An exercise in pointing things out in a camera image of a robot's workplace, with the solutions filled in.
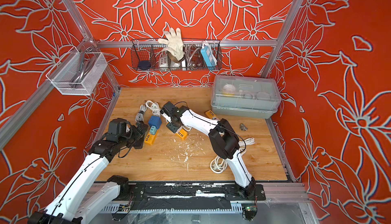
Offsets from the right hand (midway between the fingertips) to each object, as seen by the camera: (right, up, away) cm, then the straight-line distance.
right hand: (171, 124), depth 91 cm
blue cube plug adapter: (-10, +2, 0) cm, 10 cm away
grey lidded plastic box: (+50, +17, +2) cm, 53 cm away
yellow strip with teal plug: (-12, -7, -1) cm, 14 cm away
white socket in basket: (-6, +40, +3) cm, 41 cm away
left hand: (-13, -1, -12) cm, 17 cm away
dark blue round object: (-18, +38, +4) cm, 42 cm away
